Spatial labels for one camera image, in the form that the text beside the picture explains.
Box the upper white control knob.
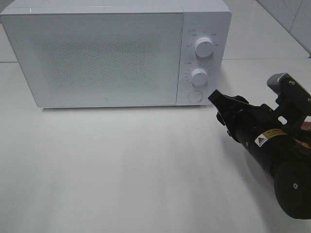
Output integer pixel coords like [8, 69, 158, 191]
[194, 35, 214, 58]

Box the burger with lettuce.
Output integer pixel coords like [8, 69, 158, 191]
[301, 120, 311, 149]

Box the round white door button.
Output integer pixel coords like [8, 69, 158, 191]
[188, 91, 203, 103]

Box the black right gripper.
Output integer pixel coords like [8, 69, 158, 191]
[208, 90, 295, 148]

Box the white microwave door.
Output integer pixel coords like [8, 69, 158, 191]
[1, 13, 183, 108]

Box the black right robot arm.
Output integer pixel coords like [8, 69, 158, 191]
[208, 90, 311, 219]

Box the white microwave oven body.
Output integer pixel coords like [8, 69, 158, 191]
[0, 0, 232, 107]

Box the lower white timer knob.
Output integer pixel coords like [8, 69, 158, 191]
[190, 68, 208, 86]

